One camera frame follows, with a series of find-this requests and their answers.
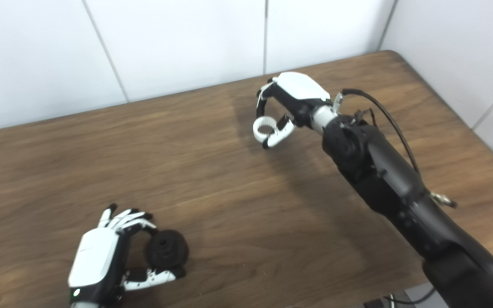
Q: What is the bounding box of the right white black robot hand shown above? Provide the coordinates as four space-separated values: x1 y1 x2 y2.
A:
255 71 337 150

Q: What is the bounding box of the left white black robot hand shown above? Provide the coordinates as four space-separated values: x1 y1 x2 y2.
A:
67 203 187 306

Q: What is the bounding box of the white plastic ring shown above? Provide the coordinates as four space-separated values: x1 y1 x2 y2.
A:
252 116 278 144

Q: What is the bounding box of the round black plastic part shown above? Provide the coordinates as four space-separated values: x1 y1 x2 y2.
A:
144 229 190 270

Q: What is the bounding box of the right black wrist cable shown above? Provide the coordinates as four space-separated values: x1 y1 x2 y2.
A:
333 88 421 177

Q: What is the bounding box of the silver elbow cable connector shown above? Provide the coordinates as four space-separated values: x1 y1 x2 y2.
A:
429 191 458 210

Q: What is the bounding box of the black floor cable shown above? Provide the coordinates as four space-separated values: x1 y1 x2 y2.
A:
383 287 439 307

